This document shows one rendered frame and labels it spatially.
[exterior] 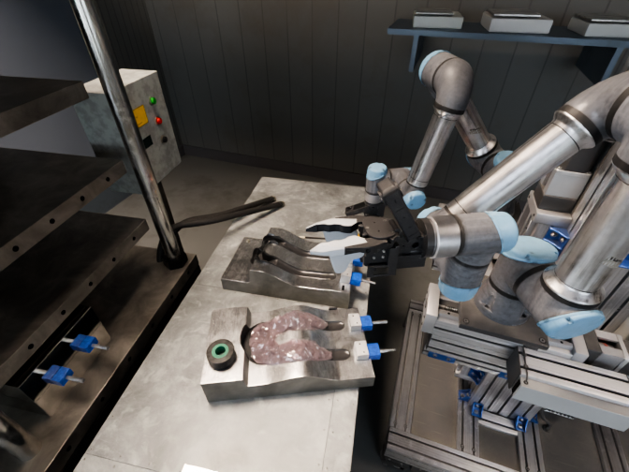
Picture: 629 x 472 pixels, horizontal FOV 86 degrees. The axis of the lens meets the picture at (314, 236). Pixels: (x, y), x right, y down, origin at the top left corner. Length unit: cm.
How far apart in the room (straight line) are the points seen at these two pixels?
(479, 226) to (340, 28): 269
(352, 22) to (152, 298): 251
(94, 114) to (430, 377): 182
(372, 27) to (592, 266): 260
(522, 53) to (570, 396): 246
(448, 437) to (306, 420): 86
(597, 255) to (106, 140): 149
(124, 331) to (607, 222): 140
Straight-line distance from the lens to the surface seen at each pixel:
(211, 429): 113
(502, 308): 107
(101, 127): 149
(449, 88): 116
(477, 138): 143
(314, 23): 324
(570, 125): 79
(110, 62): 123
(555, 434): 202
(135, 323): 144
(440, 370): 195
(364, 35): 314
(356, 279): 126
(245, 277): 135
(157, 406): 121
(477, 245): 64
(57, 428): 133
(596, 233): 81
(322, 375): 107
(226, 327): 115
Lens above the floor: 182
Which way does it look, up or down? 39 degrees down
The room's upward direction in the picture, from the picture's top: straight up
